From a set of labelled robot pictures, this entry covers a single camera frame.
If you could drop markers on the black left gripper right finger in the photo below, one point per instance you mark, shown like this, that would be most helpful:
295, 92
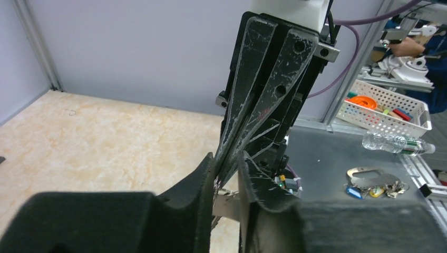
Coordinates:
274, 220

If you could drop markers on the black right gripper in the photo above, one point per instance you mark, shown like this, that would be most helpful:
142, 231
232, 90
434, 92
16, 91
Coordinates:
273, 68

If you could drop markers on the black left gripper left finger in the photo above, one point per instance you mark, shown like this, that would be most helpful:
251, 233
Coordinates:
178, 220

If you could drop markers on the spare metal key bunch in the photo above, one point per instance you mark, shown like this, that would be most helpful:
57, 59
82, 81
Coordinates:
373, 182

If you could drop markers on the orange object in basket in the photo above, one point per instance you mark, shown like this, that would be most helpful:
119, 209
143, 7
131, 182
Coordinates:
364, 101

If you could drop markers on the white perforated plastic basket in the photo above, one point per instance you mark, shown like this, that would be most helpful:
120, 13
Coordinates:
395, 113

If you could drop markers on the clear plastic water bottle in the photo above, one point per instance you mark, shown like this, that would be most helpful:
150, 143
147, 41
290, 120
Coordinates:
398, 144

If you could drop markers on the person in blue jacket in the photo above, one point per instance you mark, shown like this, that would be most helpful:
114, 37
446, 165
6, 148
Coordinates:
436, 99

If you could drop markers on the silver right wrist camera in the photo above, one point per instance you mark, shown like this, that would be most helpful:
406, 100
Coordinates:
309, 14

